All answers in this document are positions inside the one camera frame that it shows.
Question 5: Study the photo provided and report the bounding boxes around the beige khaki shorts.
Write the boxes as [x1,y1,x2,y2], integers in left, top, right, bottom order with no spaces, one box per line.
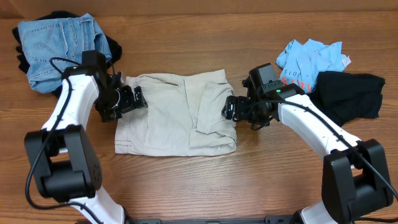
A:
[114,70,237,156]

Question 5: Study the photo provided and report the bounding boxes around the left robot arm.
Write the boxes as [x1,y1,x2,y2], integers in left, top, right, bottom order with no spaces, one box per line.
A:
[24,50,147,224]

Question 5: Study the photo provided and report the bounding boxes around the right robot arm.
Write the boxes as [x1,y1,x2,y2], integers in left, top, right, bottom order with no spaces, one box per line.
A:
[221,63,397,224]

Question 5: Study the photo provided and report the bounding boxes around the crumpled light blue t-shirt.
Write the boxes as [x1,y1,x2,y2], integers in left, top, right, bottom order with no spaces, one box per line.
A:
[276,39,351,93]

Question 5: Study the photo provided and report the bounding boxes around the crumpled black t-shirt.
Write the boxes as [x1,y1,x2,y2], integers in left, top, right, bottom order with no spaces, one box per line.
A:
[308,72,386,126]

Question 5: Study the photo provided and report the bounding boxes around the folded light blue jeans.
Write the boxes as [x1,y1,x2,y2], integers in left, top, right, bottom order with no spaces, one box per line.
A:
[17,12,113,94]

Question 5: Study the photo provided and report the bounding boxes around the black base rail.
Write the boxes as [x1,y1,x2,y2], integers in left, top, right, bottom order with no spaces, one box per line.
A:
[125,215,297,224]

